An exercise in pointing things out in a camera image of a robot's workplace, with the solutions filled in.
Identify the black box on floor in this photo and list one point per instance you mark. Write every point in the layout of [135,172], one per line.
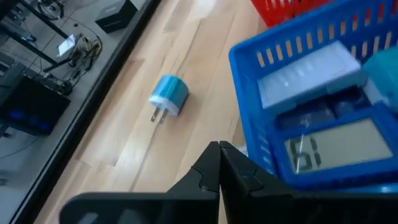
[116,17]

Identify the teal white charger cube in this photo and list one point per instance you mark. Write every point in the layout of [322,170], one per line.
[171,90]

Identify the white printed power adapter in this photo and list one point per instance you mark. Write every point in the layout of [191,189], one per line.
[311,74]

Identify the blue handheld device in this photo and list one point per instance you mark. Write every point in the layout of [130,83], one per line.
[335,146]

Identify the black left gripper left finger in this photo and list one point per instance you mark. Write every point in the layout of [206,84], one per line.
[208,177]

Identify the red plastic basket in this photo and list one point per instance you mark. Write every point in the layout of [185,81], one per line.
[280,12]

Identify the black box blue glow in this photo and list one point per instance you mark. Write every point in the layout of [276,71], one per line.
[31,105]

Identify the teal box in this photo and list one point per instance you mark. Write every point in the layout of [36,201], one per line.
[385,71]

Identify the blue plastic basket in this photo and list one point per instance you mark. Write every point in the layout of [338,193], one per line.
[241,77]

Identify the white card on floor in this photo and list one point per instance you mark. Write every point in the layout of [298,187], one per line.
[66,46]

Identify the black floor stand bars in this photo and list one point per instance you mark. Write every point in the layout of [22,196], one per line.
[29,46]

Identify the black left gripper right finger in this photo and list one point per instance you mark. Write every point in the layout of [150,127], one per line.
[245,193]

